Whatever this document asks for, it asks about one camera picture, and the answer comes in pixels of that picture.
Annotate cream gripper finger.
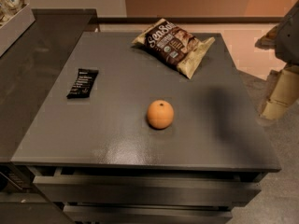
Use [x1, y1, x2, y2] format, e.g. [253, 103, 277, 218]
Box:
[259, 63, 299, 120]

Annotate orange fruit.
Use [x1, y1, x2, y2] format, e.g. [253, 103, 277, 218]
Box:
[147, 100, 174, 130]

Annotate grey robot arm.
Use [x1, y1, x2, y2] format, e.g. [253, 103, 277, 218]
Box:
[255, 1, 299, 119]

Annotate brown sea salt chip bag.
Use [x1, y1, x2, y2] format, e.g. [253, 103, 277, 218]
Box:
[133, 19, 215, 79]

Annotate grey drawer cabinet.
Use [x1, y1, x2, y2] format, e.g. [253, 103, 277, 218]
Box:
[12, 33, 280, 224]

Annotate black snack bar wrapper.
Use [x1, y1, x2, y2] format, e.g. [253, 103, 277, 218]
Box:
[66, 68, 99, 99]

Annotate dark grey side counter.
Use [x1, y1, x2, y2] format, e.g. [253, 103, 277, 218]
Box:
[0, 8, 97, 164]

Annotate grey cardboard snack box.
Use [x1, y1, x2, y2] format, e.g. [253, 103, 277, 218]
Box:
[0, 5, 36, 57]

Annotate white snack bags in box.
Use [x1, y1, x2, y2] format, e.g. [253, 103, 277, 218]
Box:
[0, 0, 25, 26]

